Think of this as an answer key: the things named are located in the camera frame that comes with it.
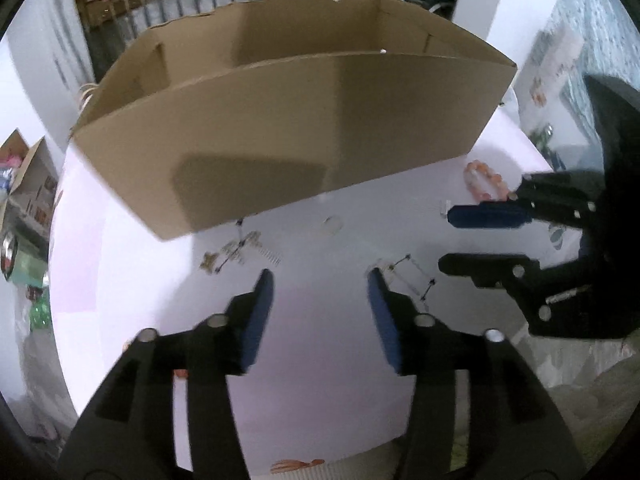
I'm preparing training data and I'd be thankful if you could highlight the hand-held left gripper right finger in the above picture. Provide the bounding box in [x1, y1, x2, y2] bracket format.
[367, 267, 586, 480]

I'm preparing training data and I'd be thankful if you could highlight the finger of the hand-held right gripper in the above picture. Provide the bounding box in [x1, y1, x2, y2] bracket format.
[438, 252, 592, 328]
[446, 171, 598, 231]

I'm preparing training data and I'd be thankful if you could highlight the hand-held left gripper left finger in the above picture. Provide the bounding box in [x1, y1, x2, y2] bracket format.
[57, 268, 275, 480]

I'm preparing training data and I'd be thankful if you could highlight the orange pink bead bracelet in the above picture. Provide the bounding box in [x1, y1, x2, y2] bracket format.
[464, 160, 511, 203]

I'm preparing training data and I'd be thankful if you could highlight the brown cardboard box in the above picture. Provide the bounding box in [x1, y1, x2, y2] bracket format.
[68, 0, 517, 242]

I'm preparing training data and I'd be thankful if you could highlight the white printed sheet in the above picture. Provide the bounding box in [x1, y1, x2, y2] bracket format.
[517, 27, 586, 131]

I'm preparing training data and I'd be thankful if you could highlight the green plastic bottle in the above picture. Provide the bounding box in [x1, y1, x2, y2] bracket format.
[30, 300, 53, 331]

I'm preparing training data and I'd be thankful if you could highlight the green foil packet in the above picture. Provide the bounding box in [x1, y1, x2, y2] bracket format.
[10, 250, 48, 288]

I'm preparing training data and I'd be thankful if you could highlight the metal bowl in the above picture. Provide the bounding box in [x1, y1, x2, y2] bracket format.
[0, 232, 18, 281]

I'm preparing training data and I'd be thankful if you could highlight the open cardboard box with clutter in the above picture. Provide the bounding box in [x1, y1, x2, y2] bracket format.
[0, 129, 58, 221]

